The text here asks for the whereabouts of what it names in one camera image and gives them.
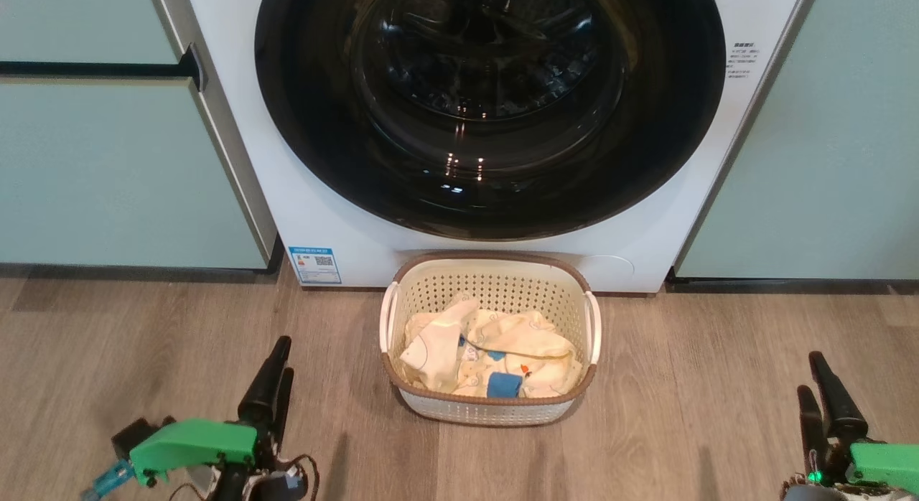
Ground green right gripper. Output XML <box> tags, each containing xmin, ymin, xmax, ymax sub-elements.
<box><xmin>797</xmin><ymin>351</ymin><xmax>919</xmax><ymax>495</ymax></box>

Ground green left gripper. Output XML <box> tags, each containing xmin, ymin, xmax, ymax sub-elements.
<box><xmin>129</xmin><ymin>335</ymin><xmax>295</xmax><ymax>487</ymax></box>

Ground cream bear-print baby pants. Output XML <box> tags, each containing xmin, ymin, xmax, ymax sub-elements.
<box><xmin>400</xmin><ymin>294</ymin><xmax>523</xmax><ymax>400</ymax></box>

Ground yellow baby top blue trim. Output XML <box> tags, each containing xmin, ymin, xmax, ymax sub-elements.
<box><xmin>463</xmin><ymin>309</ymin><xmax>584</xmax><ymax>400</ymax></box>

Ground washing machine glass door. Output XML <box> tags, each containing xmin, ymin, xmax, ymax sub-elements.
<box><xmin>255</xmin><ymin>0</ymin><xmax>727</xmax><ymax>242</ymax></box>

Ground white front-load washing machine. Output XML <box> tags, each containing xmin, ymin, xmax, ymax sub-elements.
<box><xmin>154</xmin><ymin>0</ymin><xmax>819</xmax><ymax>295</ymax></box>

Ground dark cabinet plinth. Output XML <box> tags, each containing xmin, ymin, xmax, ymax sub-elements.
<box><xmin>0</xmin><ymin>261</ymin><xmax>282</xmax><ymax>284</ymax></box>
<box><xmin>666</xmin><ymin>270</ymin><xmax>919</xmax><ymax>296</ymax></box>

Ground blue energy label sticker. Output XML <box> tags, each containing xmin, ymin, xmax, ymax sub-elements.
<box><xmin>289</xmin><ymin>246</ymin><xmax>342</xmax><ymax>286</ymax></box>

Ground cream perforated laundry basket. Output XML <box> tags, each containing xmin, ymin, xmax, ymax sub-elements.
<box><xmin>379</xmin><ymin>251</ymin><xmax>602</xmax><ymax>427</ymax></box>

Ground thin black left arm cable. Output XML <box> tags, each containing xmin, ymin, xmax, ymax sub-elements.
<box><xmin>281</xmin><ymin>454</ymin><xmax>321</xmax><ymax>501</ymax></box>

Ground blue left camera connector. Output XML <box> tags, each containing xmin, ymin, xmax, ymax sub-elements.
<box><xmin>80</xmin><ymin>459</ymin><xmax>137</xmax><ymax>501</ymax></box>

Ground pale green cabinet with handle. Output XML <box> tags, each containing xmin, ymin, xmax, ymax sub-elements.
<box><xmin>0</xmin><ymin>0</ymin><xmax>279</xmax><ymax>271</ymax></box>

